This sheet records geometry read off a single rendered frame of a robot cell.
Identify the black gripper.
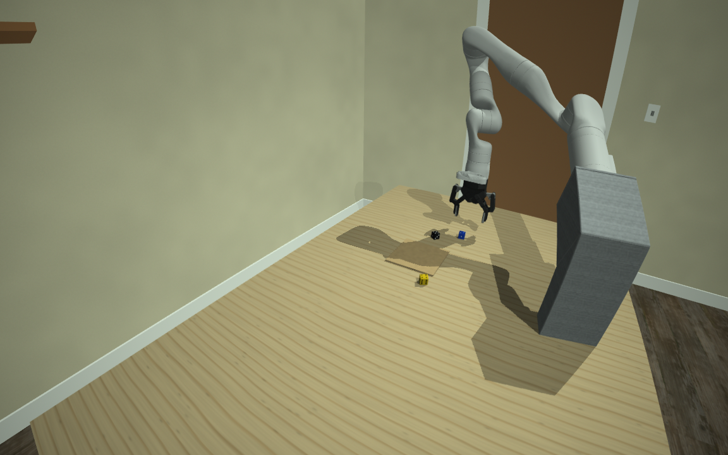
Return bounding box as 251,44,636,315
449,180,495,223

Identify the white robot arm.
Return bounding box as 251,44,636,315
456,26,616,185

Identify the tan flat mat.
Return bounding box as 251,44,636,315
385,238,450,276

